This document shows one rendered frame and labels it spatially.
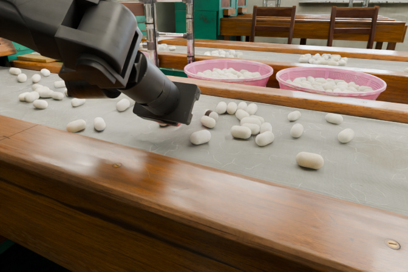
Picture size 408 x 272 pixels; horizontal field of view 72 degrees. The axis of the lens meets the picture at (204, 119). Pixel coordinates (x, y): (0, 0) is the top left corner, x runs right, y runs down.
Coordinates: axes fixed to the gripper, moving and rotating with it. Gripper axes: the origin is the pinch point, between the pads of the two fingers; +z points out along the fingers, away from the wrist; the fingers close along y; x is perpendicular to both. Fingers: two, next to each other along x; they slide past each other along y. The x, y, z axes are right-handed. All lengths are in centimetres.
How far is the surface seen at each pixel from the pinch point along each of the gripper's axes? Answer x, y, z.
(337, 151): 0.8, -26.6, 1.4
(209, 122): 0.4, -5.0, 0.0
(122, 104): -0.2, 15.1, 0.1
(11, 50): -14, 73, 10
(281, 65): -32, -9, 38
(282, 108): -8.8, -15.4, 13.3
